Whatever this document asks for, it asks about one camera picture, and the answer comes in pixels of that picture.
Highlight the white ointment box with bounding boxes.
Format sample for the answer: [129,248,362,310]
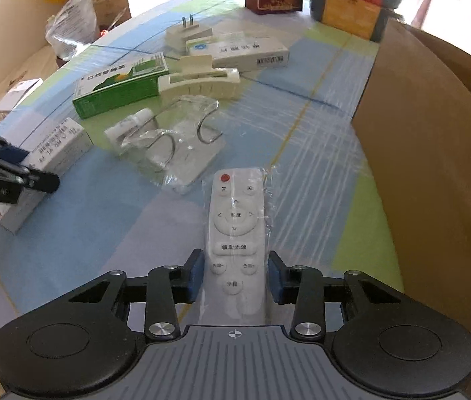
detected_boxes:
[0,117,93,233]

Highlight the white remote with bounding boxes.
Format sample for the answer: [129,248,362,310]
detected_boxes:
[200,167,267,325]

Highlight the white box on left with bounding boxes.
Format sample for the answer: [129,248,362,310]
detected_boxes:
[0,79,43,113]

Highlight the small white bottle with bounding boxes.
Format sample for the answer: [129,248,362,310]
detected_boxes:
[104,107,159,154]

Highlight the metal hooks in plastic bag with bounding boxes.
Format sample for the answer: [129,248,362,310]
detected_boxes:
[122,95,225,194]

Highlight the checkered tablecloth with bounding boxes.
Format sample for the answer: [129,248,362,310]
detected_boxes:
[0,0,403,327]

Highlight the white power adapter plug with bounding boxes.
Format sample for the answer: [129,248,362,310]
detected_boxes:
[165,15,213,54]

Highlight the cream hair claw clip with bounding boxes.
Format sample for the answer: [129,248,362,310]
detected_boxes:
[158,55,241,105]

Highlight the brown cardboard box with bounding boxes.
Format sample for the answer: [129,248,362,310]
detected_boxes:
[353,20,471,395]

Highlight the white green small medicine box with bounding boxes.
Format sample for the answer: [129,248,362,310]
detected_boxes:
[186,33,290,72]

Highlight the yellow label black bowl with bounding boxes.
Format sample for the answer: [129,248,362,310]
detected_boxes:
[309,0,403,42]

